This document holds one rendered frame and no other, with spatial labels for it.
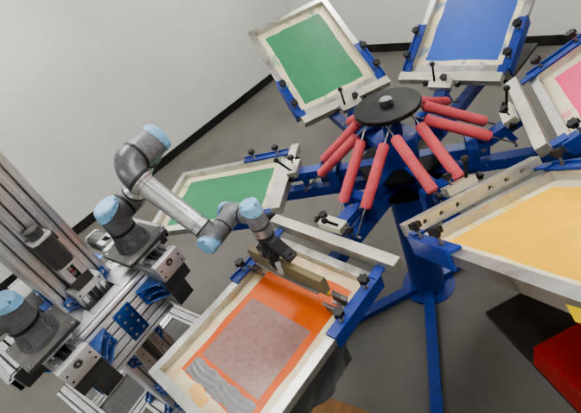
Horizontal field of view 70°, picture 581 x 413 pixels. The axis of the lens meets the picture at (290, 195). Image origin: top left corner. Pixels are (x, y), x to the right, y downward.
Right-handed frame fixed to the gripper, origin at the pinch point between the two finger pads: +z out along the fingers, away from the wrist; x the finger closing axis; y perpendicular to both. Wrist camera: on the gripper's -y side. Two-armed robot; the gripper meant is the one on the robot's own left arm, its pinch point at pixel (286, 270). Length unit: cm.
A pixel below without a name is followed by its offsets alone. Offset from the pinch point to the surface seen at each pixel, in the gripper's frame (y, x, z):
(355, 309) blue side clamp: -30.4, -1.1, 7.9
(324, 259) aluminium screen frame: -3.3, -16.5, 10.0
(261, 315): 6.1, 16.7, 13.6
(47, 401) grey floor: 191, 123, 110
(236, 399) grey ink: -10.2, 46.2, 13.2
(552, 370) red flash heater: -91, -6, 0
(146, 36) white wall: 380, -179, -30
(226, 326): 16.7, 27.8, 13.7
